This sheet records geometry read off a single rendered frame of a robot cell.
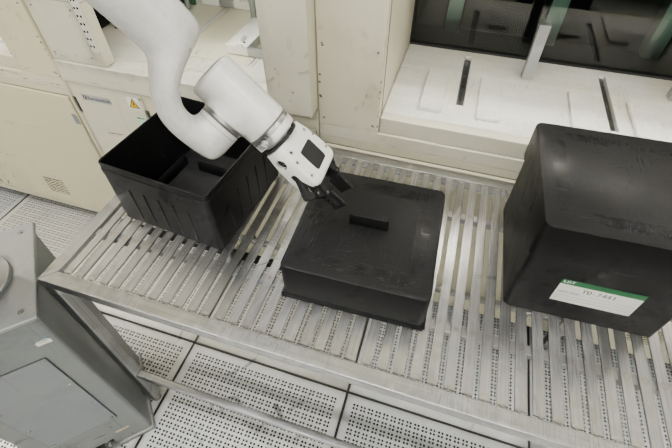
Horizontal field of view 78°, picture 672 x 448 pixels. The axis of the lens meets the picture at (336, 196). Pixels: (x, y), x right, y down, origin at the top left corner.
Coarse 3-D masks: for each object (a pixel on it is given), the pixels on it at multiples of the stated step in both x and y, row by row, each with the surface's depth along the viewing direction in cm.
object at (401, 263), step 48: (336, 192) 92; (384, 192) 92; (432, 192) 92; (336, 240) 83; (384, 240) 83; (432, 240) 83; (288, 288) 84; (336, 288) 79; (384, 288) 75; (432, 288) 76
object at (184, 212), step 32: (160, 128) 103; (128, 160) 96; (160, 160) 106; (192, 160) 113; (224, 160) 113; (256, 160) 97; (128, 192) 92; (160, 192) 86; (192, 192) 105; (224, 192) 87; (256, 192) 101; (160, 224) 97; (192, 224) 90; (224, 224) 91
